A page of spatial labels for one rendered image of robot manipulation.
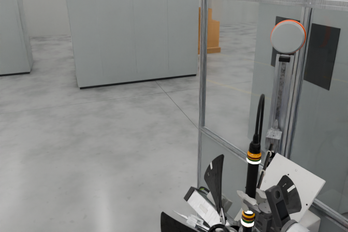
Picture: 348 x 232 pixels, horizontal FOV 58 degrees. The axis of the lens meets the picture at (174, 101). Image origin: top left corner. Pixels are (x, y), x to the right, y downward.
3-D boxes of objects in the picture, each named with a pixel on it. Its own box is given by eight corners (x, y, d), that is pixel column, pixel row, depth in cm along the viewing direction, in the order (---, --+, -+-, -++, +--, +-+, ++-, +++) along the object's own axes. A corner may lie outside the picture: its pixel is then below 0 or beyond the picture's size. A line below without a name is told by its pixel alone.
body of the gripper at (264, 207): (251, 224, 102) (279, 250, 93) (253, 203, 99) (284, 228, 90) (267, 215, 106) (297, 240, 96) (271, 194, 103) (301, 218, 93)
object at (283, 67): (266, 164, 176) (279, 56, 153) (276, 165, 175) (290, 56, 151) (265, 166, 174) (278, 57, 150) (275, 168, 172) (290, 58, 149)
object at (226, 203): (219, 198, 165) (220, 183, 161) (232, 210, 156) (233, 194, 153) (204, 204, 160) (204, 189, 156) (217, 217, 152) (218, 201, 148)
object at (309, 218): (294, 216, 182) (296, 200, 178) (318, 234, 169) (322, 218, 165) (273, 227, 174) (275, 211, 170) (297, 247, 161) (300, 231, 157)
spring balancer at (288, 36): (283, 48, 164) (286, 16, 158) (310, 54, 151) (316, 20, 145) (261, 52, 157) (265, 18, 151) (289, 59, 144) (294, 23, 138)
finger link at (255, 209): (240, 204, 102) (263, 219, 96) (240, 201, 101) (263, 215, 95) (249, 198, 105) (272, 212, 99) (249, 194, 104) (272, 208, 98)
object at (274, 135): (267, 141, 170) (269, 127, 167) (280, 143, 167) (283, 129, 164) (264, 150, 161) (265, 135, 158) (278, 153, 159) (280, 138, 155)
